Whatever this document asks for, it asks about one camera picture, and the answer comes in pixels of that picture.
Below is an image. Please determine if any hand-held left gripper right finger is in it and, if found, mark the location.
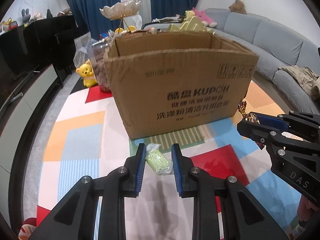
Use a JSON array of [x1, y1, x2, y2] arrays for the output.
[[171, 143, 288, 240]]

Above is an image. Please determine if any person's right hand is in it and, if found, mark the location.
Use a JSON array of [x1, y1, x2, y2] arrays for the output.
[[292, 196, 319, 239]]

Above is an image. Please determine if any beige blanket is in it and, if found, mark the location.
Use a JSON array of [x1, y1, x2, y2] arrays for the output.
[[278, 66, 320, 100]]

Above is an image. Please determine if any grey television cabinet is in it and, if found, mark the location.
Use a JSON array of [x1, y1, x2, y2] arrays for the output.
[[0, 64, 63, 170]]

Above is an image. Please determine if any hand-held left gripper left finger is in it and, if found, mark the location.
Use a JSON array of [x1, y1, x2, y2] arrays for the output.
[[30, 143, 147, 240]]

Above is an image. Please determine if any yellow bear figure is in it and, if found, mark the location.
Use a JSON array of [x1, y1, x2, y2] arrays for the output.
[[76, 59, 97, 88]]

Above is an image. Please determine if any pale green snack packet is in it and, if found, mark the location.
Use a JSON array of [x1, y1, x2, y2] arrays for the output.
[[145, 143, 173, 176]]

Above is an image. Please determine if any grey corner sofa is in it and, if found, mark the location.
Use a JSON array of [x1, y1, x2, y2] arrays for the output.
[[141, 8, 320, 115]]

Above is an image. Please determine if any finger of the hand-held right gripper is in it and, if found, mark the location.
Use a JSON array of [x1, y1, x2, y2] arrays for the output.
[[250, 111, 320, 140], [237, 119, 278, 145]]

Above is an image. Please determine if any black curved television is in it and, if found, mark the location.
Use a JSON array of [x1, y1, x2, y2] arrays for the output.
[[0, 27, 40, 83]]

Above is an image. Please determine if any large pink plush toy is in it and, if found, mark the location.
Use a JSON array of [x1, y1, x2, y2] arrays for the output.
[[191, 7, 217, 28]]

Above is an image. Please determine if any black upright piano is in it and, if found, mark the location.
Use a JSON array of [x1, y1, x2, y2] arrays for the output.
[[24, 15, 89, 85]]

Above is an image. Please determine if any colourful checked tablecloth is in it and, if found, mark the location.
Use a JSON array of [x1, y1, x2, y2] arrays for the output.
[[10, 80, 320, 240]]

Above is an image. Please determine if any clothes heap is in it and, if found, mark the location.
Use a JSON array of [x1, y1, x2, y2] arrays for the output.
[[152, 15, 187, 23]]

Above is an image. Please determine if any white plastic bag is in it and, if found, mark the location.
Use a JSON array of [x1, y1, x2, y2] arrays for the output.
[[126, 14, 143, 30]]

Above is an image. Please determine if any clear plastic bag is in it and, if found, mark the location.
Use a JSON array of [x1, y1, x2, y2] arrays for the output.
[[73, 36, 94, 67]]

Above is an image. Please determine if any pile of assorted snacks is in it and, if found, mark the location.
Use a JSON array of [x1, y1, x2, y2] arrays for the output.
[[99, 29, 118, 40]]

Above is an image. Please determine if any white tiered snack stand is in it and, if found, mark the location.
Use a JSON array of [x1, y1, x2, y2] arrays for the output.
[[99, 1, 142, 34]]

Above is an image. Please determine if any brown plush toy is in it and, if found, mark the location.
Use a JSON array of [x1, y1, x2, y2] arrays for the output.
[[229, 0, 247, 15]]

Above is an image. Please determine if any brown cardboard box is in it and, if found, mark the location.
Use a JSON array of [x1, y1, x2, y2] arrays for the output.
[[103, 31, 259, 140]]

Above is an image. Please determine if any clear jar of nuts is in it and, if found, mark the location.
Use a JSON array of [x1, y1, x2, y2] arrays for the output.
[[87, 41, 112, 93]]

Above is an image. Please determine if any red gold candy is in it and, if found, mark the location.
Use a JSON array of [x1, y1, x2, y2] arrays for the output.
[[237, 100, 265, 149]]

